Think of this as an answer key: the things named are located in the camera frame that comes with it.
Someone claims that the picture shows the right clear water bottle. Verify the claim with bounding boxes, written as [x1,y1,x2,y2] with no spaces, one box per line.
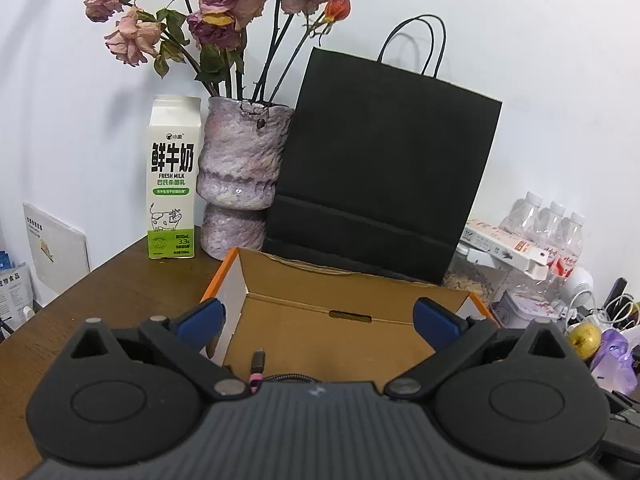
[549,212,585,278]

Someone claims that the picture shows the orange cardboard box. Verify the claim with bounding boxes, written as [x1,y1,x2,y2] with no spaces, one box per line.
[204,248,490,388]

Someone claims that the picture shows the small white desk fan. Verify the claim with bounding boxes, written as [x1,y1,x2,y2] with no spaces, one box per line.
[560,266,593,308]

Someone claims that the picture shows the white paper card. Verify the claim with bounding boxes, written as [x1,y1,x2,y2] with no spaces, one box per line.
[23,203,91,294]

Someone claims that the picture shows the dried rose bouquet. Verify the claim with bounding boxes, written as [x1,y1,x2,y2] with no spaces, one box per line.
[84,0,352,104]

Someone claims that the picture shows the white flat carton box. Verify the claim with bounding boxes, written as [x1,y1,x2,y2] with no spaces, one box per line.
[460,219,549,281]

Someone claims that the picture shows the middle clear water bottle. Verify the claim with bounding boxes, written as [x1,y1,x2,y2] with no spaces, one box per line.
[528,200,566,266]

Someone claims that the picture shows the yellow green apple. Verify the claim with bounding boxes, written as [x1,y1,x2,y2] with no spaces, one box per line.
[567,322,602,361]

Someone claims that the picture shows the white floral tin box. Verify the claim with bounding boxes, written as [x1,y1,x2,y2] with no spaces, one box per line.
[491,290,559,330]

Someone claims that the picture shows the black paper shopping bag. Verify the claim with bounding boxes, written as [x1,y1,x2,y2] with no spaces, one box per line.
[261,13,504,287]

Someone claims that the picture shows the clear plastic food container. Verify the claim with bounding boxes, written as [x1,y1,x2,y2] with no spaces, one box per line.
[442,249,511,307]

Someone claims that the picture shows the purple textured ceramic vase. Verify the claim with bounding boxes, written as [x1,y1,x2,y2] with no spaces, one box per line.
[196,96,294,260]

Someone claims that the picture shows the white charging cables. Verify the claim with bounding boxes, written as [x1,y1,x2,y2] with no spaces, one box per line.
[564,284,640,334]

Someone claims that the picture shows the black pink usb cable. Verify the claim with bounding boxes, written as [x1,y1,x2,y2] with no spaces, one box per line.
[247,350,314,396]

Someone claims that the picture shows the clear water bottle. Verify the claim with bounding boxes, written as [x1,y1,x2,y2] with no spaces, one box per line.
[528,200,566,266]
[499,192,542,237]
[549,212,585,278]

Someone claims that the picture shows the left clear water bottle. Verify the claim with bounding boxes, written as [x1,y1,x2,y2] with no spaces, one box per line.
[499,192,542,237]

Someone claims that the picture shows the white green milk carton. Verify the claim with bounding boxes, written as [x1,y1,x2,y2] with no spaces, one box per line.
[145,96,202,259]

